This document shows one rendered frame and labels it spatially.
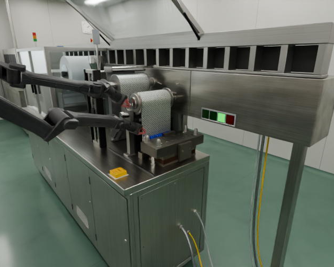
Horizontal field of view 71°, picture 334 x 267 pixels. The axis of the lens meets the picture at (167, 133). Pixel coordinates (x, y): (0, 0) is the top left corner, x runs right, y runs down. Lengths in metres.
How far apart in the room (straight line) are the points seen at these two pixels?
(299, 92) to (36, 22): 6.40
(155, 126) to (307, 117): 0.85
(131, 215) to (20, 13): 6.12
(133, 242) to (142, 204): 0.22
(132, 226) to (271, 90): 0.99
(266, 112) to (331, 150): 2.51
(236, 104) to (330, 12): 2.47
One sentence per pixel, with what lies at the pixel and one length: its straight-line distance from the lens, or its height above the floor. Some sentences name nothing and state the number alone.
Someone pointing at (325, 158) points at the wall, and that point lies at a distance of 3.76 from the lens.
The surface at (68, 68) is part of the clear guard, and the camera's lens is 2.31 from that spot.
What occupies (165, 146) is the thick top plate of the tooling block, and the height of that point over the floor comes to 1.03.
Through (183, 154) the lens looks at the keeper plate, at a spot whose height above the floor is 0.95.
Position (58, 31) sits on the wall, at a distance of 7.07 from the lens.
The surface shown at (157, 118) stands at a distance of 1.53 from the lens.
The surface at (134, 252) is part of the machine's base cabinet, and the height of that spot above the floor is 0.48.
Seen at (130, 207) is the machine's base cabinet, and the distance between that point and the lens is 1.29.
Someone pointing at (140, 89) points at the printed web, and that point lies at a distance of 1.70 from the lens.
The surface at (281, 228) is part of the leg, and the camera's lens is 1.67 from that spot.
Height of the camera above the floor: 1.53
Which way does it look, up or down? 18 degrees down
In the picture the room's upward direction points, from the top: straight up
